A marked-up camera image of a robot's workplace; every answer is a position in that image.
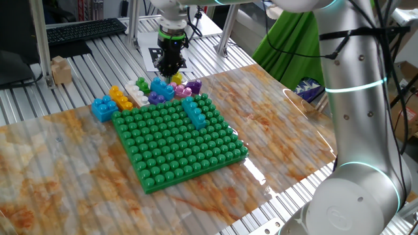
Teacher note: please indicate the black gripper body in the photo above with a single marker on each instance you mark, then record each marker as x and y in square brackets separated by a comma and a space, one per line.
[171, 49]

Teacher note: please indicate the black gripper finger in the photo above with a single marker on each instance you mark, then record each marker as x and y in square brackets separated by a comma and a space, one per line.
[179, 67]
[161, 67]

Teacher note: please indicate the sky blue three-stud block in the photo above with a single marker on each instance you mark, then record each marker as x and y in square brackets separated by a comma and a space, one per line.
[162, 88]

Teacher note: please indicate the teal long block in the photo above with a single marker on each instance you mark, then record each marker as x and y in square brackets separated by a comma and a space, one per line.
[196, 114]

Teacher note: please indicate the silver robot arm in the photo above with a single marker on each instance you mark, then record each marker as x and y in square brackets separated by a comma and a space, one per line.
[359, 130]

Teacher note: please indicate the lemon yellow small block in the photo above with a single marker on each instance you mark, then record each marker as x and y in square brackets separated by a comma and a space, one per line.
[177, 78]

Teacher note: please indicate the printed marker tag paper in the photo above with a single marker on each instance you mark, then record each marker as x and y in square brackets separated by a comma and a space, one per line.
[148, 60]

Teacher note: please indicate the pink long block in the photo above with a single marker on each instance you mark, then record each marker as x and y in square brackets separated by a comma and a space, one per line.
[181, 91]

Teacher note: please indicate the dark purple sloped block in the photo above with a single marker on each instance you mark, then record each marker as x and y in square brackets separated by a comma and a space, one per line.
[195, 86]

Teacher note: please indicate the green two-stud block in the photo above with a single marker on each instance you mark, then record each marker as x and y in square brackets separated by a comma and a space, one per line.
[143, 85]

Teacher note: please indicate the white four-stud long block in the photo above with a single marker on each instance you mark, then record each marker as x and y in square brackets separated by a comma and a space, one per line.
[137, 94]

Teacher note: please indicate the orange-yellow four-stud long block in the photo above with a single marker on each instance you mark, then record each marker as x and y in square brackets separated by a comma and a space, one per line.
[121, 99]

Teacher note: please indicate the blue square four-stud block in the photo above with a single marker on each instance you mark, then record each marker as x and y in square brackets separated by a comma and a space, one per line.
[104, 110]

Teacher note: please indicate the green studded baseplate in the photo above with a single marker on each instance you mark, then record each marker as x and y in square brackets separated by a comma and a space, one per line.
[170, 147]

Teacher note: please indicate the black keyboard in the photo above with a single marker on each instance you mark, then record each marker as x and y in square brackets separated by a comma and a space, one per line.
[85, 31]

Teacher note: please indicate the wooden block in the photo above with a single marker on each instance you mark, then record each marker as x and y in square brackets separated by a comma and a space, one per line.
[61, 72]

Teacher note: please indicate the green cloth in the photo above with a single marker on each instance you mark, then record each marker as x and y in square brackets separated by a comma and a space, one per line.
[294, 49]

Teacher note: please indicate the blue patterned bag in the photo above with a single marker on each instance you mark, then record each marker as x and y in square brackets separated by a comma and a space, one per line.
[307, 89]

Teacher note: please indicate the marble pattern mat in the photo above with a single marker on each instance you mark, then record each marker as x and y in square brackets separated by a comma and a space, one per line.
[65, 169]

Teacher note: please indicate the black monitor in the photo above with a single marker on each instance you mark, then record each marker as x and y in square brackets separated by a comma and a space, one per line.
[13, 32]

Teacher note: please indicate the cardboard box red label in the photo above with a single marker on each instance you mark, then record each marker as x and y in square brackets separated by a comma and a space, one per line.
[408, 117]

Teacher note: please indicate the aluminium frame post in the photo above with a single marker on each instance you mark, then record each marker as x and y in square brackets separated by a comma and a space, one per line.
[133, 23]
[322, 102]
[42, 42]
[227, 29]

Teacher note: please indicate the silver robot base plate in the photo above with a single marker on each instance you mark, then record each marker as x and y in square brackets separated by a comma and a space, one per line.
[266, 228]

